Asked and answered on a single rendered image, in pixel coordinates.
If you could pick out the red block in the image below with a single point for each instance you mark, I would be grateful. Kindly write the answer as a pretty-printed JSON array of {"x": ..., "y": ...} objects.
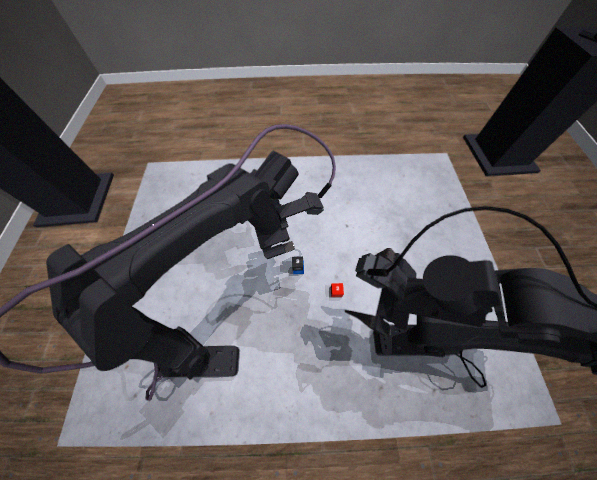
[{"x": 337, "y": 290}]

